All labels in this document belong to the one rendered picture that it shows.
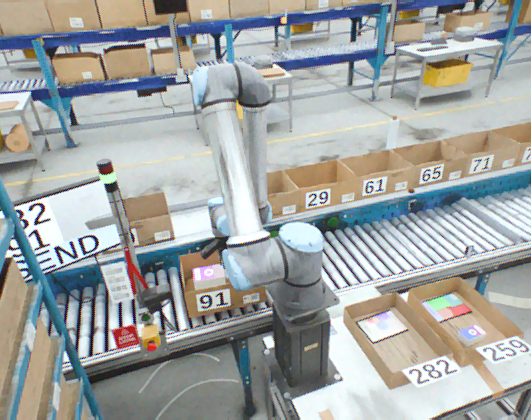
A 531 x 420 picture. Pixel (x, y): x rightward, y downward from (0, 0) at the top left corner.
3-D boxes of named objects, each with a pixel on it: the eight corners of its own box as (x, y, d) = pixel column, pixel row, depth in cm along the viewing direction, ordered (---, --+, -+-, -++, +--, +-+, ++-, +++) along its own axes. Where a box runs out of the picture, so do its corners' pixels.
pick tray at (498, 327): (461, 368, 176) (465, 352, 170) (404, 304, 207) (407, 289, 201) (519, 350, 182) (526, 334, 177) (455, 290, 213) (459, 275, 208)
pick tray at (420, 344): (389, 391, 168) (392, 374, 163) (341, 321, 199) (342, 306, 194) (450, 369, 175) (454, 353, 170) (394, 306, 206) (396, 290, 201)
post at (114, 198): (143, 362, 196) (93, 196, 148) (143, 354, 200) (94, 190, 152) (170, 354, 198) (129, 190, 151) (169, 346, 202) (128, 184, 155)
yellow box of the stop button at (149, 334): (144, 353, 183) (141, 342, 179) (143, 338, 189) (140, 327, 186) (178, 343, 186) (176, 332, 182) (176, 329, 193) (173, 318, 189)
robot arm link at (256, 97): (263, 53, 144) (265, 212, 185) (228, 58, 140) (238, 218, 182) (276, 64, 135) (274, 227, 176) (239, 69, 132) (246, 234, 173)
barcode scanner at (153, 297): (177, 307, 178) (170, 289, 172) (149, 317, 176) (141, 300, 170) (175, 297, 183) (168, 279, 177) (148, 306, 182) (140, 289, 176)
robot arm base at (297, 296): (336, 299, 152) (337, 278, 147) (289, 316, 146) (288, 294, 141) (311, 269, 167) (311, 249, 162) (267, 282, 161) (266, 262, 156)
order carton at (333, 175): (299, 214, 256) (299, 189, 247) (282, 192, 280) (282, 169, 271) (357, 201, 265) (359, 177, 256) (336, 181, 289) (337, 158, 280)
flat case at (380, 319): (408, 331, 192) (408, 328, 191) (372, 344, 187) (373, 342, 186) (389, 311, 203) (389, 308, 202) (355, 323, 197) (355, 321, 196)
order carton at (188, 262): (188, 318, 205) (183, 292, 196) (183, 280, 230) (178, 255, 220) (266, 301, 212) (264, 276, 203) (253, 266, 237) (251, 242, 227)
